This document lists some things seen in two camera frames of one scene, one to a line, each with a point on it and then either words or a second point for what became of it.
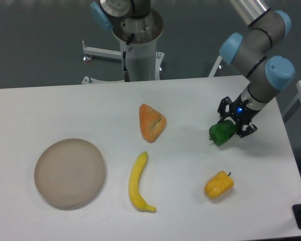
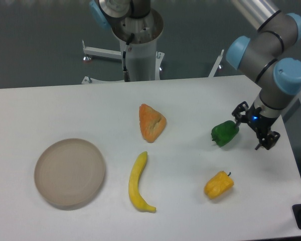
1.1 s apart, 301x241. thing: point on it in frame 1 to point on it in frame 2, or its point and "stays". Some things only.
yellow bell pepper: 218,185 stays
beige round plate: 69,173 stays
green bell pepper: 220,132 stays
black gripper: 242,114 to 262,124
